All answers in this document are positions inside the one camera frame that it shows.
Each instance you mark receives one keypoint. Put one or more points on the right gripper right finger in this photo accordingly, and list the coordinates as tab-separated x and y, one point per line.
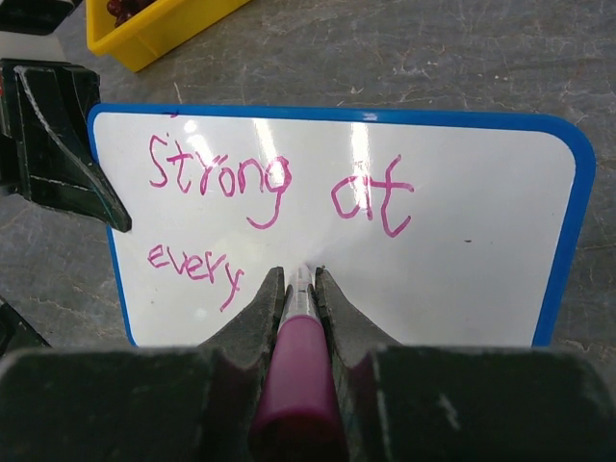
448	403

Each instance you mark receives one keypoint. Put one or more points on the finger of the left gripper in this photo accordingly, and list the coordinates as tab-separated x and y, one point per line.
54	181
59	97

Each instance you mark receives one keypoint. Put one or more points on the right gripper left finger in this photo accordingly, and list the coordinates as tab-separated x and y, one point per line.
192	403

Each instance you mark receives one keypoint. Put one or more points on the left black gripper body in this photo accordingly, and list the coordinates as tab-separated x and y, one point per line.
10	169

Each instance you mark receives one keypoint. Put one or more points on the pink marker cap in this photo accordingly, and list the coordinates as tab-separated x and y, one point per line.
298	417

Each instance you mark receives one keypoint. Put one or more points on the white marker pen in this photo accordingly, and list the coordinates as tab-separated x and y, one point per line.
299	298

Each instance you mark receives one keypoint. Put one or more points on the blue framed whiteboard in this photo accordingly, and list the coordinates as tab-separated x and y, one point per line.
442	228

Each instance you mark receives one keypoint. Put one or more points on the yellow plastic tray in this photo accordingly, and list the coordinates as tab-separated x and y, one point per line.
151	33

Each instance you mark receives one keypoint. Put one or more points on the purple grape bunch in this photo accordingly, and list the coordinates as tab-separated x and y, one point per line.
123	10

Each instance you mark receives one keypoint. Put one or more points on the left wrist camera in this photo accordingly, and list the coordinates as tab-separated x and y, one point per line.
30	47

